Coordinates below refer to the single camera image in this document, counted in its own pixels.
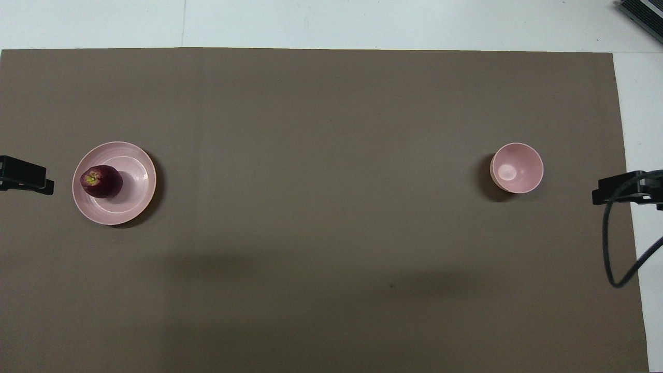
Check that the brown table mat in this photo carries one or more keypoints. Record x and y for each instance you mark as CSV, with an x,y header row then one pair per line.
x,y
331,233

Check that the pink plate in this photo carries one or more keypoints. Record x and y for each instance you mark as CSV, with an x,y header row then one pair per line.
x,y
135,197

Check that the pink bowl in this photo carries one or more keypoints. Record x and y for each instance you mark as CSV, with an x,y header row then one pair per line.
x,y
518,168

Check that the dark red apple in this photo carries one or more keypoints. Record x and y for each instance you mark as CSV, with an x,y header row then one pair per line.
x,y
102,181

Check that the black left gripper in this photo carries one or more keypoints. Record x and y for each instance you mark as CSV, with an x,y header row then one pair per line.
x,y
20,172

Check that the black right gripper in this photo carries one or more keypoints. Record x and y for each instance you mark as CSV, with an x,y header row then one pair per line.
x,y
627,184

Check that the grey ribbed metal device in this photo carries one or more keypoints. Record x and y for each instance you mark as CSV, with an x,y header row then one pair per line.
x,y
645,13

